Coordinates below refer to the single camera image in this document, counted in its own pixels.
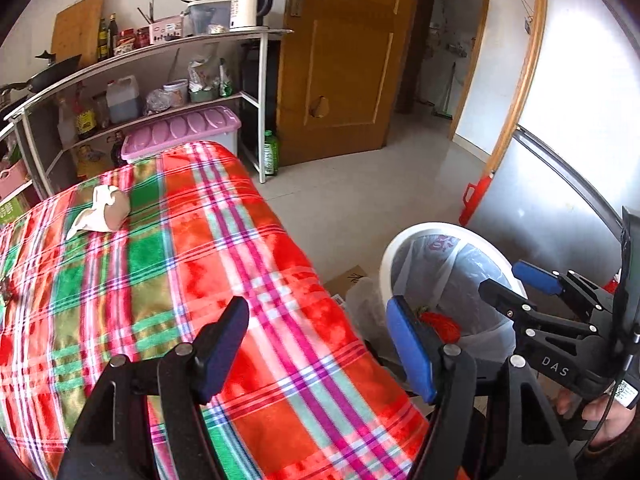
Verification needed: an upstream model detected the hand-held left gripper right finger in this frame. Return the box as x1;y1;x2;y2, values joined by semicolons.
386;296;578;480

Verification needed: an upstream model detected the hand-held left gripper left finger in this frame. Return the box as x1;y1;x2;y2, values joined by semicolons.
57;296;250;480

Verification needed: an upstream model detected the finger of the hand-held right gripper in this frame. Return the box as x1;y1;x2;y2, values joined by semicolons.
478;278;608;343
511;260;620;318

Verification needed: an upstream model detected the red plastic bag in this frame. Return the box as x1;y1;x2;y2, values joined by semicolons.
419;311;462;344

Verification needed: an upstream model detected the clear plastic bin liner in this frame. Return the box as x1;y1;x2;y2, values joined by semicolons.
400;232;521;356

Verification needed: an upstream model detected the white trash bin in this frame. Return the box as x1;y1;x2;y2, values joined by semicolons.
380;221;531;361

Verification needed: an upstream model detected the person's right hand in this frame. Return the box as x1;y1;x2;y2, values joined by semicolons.
555;387;638;453

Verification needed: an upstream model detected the crumpled clear plastic bag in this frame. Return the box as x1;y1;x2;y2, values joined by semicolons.
345;277;397;366

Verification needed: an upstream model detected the grey metal door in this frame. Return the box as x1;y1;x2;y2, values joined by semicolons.
470;122;640;321

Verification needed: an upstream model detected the flat cardboard piece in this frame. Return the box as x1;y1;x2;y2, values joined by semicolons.
324;265;371;306

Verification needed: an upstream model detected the red plastic dustpan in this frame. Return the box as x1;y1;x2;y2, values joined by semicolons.
459;172;497;227

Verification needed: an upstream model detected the red green plaid blanket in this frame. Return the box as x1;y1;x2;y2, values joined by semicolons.
0;141;431;480

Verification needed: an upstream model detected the green plastic bottle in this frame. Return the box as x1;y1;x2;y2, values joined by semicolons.
262;130;280;177

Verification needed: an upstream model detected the pink-lidded storage box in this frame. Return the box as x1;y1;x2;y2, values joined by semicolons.
121;106;242;165

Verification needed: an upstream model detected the yellow food packet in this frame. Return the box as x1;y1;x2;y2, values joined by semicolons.
75;142;108;178

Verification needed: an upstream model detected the knotted clear plastic bag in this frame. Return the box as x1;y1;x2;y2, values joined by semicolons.
145;89;173;116

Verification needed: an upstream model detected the green cardboard box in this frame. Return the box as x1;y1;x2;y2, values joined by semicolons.
0;192;31;226

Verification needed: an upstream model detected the white plastic tub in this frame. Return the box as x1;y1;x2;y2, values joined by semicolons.
163;79;190;107

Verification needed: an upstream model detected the plastic jug of dark liquid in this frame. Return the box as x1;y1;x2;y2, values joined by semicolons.
106;75;142;123

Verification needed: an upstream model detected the yellow-labelled sauce bottle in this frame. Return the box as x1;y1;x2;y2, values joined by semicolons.
74;91;98;140

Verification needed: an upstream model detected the opened food bag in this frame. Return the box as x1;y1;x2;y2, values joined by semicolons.
187;55;221;103

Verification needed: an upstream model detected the pink plastic basket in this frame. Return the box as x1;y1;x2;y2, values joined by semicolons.
0;160;28;201

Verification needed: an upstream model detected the clear plastic bottle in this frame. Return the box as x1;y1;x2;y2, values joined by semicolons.
56;97;77;146

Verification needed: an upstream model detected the wooden door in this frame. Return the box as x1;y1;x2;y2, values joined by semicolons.
276;0;421;167

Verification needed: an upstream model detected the white metal shelf rack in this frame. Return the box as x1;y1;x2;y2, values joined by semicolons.
0;27;295;202

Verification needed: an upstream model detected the pink utensil holder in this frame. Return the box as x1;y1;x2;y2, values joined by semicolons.
150;16;185;43

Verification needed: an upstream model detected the black frying pan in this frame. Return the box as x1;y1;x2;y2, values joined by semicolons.
0;52;83;97

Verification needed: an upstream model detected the grey plastic water pitcher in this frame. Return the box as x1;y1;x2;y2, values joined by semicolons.
186;0;232;36

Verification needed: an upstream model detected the white electric kettle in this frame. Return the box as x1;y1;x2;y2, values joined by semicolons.
229;0;275;31

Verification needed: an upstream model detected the wooden cutting board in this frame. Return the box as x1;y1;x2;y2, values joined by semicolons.
51;0;107;68

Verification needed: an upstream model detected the dark wooden door frame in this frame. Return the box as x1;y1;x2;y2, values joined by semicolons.
395;0;493;142

